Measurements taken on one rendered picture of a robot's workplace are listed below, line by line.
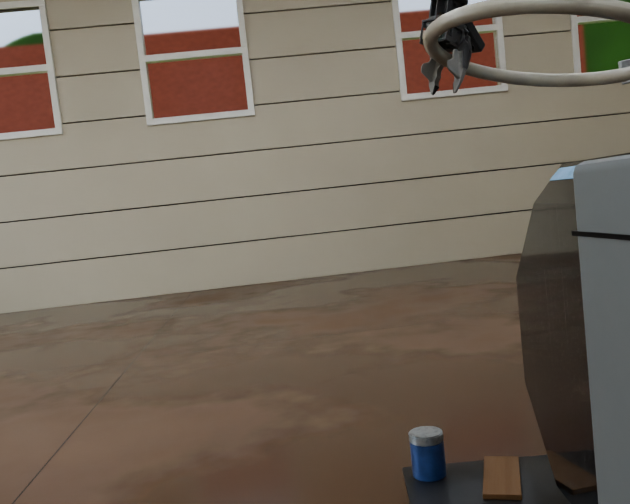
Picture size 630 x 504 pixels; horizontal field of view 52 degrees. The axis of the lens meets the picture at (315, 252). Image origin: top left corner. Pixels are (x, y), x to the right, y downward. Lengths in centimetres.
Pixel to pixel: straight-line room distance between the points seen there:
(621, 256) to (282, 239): 688
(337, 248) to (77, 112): 323
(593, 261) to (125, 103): 716
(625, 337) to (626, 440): 8
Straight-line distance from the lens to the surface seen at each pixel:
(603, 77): 160
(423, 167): 758
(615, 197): 53
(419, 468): 198
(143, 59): 759
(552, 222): 152
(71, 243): 764
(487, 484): 193
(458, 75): 150
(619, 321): 55
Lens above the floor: 84
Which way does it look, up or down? 4 degrees down
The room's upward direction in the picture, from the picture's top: 6 degrees counter-clockwise
